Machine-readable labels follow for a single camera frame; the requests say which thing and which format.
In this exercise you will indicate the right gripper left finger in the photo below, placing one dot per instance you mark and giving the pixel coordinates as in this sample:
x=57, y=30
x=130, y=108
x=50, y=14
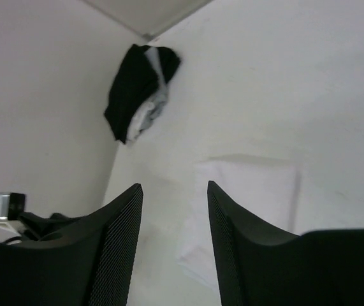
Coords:
x=87, y=262

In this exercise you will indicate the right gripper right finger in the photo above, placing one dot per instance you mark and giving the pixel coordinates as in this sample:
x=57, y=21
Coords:
x=260, y=264

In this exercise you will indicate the folded grey white tank top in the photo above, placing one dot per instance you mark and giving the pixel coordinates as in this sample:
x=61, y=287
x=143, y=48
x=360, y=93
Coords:
x=151, y=108

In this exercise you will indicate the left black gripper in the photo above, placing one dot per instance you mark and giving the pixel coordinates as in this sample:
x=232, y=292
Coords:
x=36, y=228

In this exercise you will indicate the folded black tank top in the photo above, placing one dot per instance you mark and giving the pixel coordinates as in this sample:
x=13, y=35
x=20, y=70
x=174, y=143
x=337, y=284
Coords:
x=134, y=83

